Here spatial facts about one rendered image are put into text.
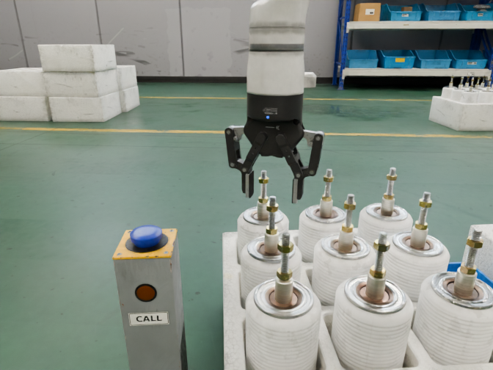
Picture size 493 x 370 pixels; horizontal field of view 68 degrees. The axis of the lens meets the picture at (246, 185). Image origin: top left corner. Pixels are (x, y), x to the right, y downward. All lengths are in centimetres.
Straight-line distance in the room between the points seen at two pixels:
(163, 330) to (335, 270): 26
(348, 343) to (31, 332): 64
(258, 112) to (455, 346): 38
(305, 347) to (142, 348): 22
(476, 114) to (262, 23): 251
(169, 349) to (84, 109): 260
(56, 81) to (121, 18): 307
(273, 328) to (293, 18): 36
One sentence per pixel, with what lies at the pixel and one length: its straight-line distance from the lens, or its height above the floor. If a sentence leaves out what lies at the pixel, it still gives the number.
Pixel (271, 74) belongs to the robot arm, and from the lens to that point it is 47.
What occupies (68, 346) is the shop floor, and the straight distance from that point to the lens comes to 86.
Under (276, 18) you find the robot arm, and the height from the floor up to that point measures 58.
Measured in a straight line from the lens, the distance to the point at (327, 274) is 59.
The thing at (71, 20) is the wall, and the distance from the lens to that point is 632.
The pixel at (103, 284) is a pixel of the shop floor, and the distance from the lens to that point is 100.
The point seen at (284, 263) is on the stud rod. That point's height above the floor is 31.
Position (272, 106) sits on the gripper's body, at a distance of 47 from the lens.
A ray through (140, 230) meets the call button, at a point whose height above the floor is 33.
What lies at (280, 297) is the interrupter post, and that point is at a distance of 48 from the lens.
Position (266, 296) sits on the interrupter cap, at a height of 25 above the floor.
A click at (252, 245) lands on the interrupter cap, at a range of 59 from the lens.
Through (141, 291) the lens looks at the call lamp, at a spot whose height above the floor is 27.
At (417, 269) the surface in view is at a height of 23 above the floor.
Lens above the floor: 55
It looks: 21 degrees down
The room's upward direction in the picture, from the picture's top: straight up
